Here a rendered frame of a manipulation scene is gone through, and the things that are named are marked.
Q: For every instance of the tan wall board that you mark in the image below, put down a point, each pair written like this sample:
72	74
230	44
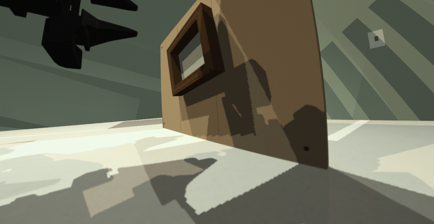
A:
270	100

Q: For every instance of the dark brown picture frame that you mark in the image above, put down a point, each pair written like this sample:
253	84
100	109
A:
194	56

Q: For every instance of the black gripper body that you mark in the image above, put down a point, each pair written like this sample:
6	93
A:
61	33

